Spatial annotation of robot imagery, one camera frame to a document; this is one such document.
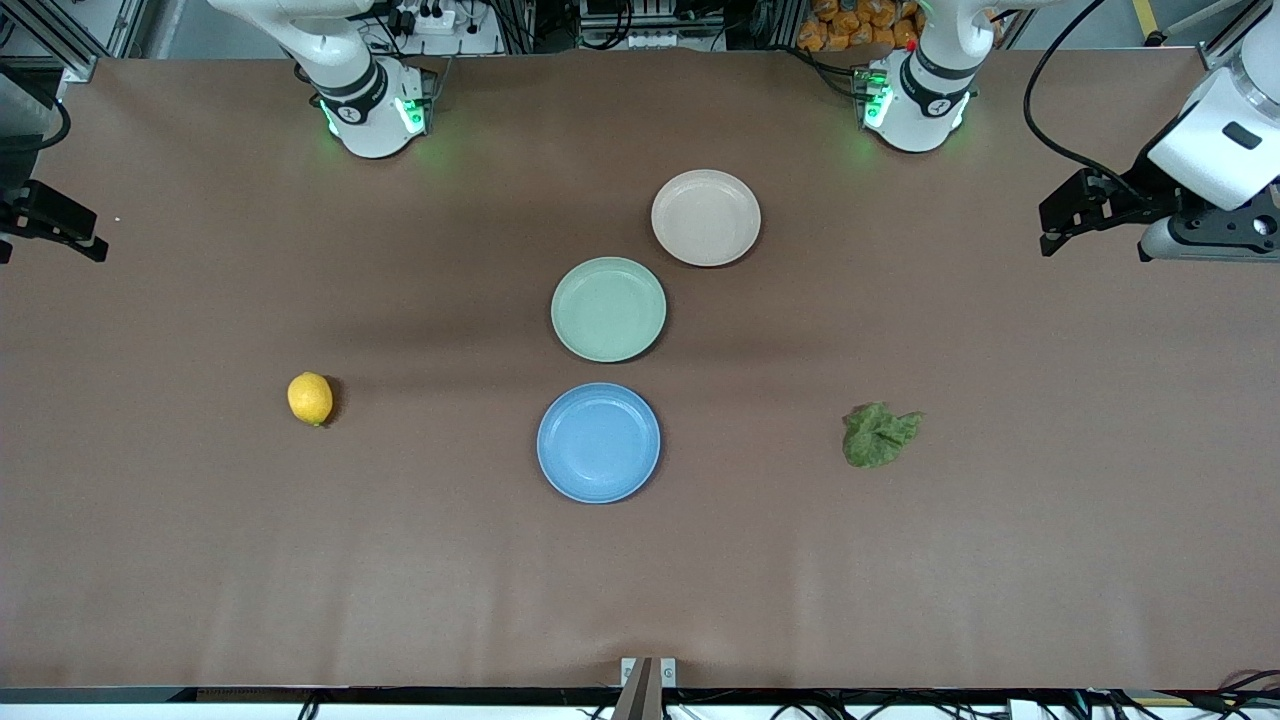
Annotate green lettuce leaf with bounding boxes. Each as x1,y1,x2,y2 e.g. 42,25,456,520
842,402,925,469

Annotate yellow lemon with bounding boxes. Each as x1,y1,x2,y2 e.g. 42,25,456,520
287,371,335,428

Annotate orange snack bags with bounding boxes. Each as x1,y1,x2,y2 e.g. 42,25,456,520
797,0,923,53

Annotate beige round plate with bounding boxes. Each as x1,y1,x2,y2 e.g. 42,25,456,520
651,169,762,268

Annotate white power strip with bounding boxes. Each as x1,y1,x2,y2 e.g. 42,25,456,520
385,0,458,37

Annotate green round plate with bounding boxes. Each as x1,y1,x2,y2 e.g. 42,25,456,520
551,256,668,364

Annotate blue round plate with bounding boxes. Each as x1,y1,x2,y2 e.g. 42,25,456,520
536,382,662,505

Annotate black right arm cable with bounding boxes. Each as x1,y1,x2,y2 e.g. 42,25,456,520
30,98,73,153

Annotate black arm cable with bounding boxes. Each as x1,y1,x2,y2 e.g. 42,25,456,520
1022,0,1151,201
30,98,73,153

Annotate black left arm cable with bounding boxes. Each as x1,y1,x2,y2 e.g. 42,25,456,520
1022,0,1151,201

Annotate grey metal table bracket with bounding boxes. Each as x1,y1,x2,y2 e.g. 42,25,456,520
612,656,679,720

